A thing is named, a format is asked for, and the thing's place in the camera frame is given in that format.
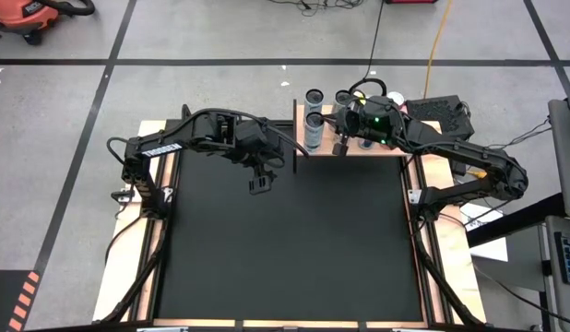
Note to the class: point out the silver metal mounting bracket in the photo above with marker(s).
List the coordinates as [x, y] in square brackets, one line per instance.
[414, 196]
[120, 197]

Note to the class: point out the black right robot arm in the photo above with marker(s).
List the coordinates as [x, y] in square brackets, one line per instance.
[474, 157]

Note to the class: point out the red black box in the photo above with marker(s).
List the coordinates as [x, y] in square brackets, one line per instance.
[409, 1]

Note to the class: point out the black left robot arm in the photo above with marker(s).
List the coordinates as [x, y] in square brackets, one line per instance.
[158, 150]

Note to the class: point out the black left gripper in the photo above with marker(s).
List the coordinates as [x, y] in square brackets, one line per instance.
[257, 138]

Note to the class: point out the black table frame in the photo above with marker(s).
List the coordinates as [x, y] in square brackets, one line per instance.
[239, 123]

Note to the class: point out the Celsius Tropical Vibe can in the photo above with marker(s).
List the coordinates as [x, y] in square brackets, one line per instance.
[342, 98]

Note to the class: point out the white Celsius can blue band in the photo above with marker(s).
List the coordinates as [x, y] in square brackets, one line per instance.
[312, 136]

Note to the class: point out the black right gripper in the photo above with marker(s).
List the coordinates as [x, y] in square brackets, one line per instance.
[377, 129]

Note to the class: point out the Celsius Arctic Vibe can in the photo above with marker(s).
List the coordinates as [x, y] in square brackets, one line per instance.
[314, 98]

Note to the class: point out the grey equipment cart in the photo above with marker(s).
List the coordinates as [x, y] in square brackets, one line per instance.
[564, 152]

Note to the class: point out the black perforated metal case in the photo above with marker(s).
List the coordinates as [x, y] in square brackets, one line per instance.
[435, 110]

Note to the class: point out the white paper sheets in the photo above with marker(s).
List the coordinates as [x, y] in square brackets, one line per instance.
[490, 251]

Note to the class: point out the silver-lid can blue tab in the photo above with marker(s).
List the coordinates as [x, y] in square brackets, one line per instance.
[365, 144]

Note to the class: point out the wooden shelf black frame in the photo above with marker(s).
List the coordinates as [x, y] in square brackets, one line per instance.
[328, 146]

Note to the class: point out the red Fanta can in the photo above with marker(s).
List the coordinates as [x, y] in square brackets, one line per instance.
[396, 98]

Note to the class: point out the yellow power adapter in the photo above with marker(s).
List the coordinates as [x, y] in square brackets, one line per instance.
[478, 174]

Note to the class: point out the orange shop vacuum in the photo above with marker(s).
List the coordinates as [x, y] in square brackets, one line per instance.
[22, 14]

